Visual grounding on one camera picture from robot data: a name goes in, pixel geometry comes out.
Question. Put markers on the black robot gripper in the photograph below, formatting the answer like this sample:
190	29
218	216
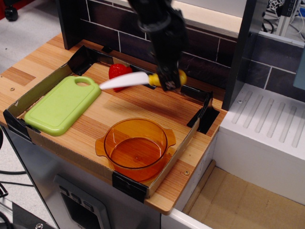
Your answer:
169	38

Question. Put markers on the yellow handled white knife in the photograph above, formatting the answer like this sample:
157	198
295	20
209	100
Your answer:
131	79

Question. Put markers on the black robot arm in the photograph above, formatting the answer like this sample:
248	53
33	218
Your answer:
154	7

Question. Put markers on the cardboard fence with black tape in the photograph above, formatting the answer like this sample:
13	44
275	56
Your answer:
23	84

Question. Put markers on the green plastic cutting board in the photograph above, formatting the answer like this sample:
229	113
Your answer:
57	111

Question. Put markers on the red toy strawberry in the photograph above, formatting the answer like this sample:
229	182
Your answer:
118	69

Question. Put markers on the orange transparent pot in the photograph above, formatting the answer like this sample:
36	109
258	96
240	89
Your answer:
136	148

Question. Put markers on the white sink drainboard unit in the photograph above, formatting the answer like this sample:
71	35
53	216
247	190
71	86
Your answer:
262	140

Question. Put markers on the toy oven front panel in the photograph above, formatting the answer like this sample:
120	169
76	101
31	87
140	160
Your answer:
84	210

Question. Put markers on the black caster wheel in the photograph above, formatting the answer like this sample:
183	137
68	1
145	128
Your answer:
11	13

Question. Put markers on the dark grey vertical post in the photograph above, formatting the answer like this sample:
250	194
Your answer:
251	25

